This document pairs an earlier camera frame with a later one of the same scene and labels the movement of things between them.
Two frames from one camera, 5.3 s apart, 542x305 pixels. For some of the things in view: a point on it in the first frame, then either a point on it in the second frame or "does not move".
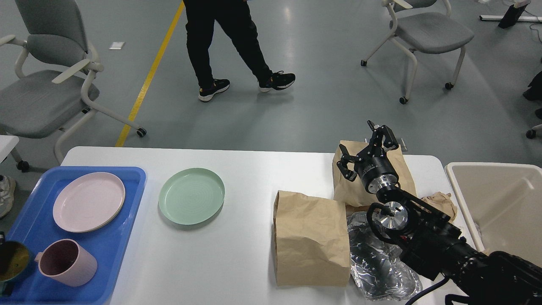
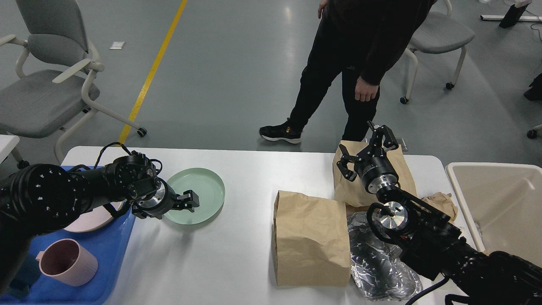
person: x=235 y=16 to x=363 y=41
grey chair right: x=427 y=26 does not move
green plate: x=191 y=196 does not move
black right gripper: x=374 y=166 does not move
